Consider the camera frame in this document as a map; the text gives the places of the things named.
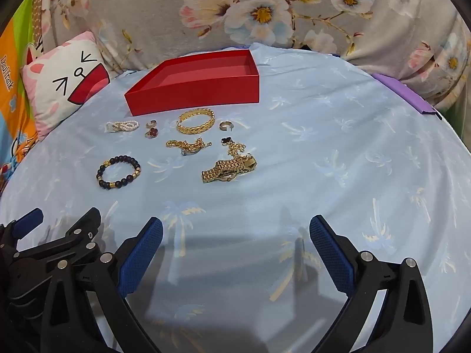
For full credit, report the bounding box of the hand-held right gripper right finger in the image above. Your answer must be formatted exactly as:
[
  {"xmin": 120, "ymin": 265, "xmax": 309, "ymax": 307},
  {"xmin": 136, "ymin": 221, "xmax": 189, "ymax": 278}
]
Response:
[{"xmin": 309, "ymin": 214, "xmax": 434, "ymax": 353}]

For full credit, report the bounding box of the gold braided bangle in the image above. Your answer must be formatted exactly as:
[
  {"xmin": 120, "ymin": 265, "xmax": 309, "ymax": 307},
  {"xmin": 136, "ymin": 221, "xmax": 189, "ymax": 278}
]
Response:
[{"xmin": 176, "ymin": 108, "xmax": 215, "ymax": 135}]

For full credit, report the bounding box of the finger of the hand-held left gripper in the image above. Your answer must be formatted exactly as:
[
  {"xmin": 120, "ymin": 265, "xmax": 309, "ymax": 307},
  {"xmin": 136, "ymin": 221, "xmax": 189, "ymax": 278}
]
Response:
[
  {"xmin": 15, "ymin": 207, "xmax": 102, "ymax": 270},
  {"xmin": 0, "ymin": 208, "xmax": 45, "ymax": 246}
]

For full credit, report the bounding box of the gold chain bracelet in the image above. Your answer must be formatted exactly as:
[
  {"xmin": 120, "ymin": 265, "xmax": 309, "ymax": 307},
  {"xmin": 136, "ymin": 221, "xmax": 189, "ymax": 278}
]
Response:
[{"xmin": 165, "ymin": 137, "xmax": 213, "ymax": 156}]

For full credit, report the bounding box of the black clover gold necklace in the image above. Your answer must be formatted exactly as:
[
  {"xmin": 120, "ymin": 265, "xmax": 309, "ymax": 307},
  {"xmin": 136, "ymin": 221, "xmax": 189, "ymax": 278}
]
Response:
[{"xmin": 221, "ymin": 137, "xmax": 254, "ymax": 162}]

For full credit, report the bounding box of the gold link watch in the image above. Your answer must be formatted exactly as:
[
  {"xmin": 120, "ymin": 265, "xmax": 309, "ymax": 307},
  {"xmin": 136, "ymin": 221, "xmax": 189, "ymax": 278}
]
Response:
[{"xmin": 201, "ymin": 153, "xmax": 257, "ymax": 184}]

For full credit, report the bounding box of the red jewelry box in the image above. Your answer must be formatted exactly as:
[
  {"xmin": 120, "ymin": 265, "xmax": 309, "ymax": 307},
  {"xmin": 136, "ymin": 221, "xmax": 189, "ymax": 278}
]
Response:
[{"xmin": 124, "ymin": 49, "xmax": 261, "ymax": 116}]

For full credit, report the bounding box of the grey floral blanket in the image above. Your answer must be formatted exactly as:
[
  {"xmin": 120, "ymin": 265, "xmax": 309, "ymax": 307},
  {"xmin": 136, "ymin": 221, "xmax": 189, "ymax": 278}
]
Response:
[{"xmin": 37, "ymin": 0, "xmax": 471, "ymax": 111}]

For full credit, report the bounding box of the white cat face pillow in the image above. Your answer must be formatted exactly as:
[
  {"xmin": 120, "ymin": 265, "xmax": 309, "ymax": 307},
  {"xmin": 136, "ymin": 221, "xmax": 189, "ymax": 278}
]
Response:
[{"xmin": 21, "ymin": 31, "xmax": 111, "ymax": 142}]

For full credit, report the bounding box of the black bead bracelet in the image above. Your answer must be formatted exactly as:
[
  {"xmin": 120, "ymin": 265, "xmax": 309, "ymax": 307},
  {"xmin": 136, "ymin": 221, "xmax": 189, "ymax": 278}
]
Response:
[{"xmin": 96, "ymin": 155, "xmax": 142, "ymax": 191}]

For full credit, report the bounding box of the purple flat box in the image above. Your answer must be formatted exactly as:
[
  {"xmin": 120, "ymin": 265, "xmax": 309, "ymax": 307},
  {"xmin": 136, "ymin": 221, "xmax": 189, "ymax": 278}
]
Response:
[{"xmin": 372, "ymin": 73, "xmax": 442, "ymax": 120}]

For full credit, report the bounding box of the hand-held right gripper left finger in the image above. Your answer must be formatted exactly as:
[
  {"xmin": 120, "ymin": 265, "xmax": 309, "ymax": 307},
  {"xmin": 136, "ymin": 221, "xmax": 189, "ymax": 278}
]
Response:
[{"xmin": 40, "ymin": 216, "xmax": 164, "ymax": 353}]

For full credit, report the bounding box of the light blue palm-print sheet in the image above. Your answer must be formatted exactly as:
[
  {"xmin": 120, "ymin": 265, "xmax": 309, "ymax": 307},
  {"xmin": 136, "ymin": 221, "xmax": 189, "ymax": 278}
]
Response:
[{"xmin": 0, "ymin": 42, "xmax": 471, "ymax": 353}]

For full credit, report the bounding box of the colourful cartoon cloth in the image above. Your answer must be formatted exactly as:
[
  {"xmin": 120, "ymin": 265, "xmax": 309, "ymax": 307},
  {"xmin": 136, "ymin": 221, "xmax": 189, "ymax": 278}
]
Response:
[{"xmin": 0, "ymin": 0, "xmax": 48, "ymax": 192}]

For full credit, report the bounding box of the silver watch band bracelet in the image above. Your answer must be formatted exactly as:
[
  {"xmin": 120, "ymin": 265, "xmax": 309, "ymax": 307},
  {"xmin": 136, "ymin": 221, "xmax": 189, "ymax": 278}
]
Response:
[{"xmin": 105, "ymin": 119, "xmax": 140, "ymax": 134}]

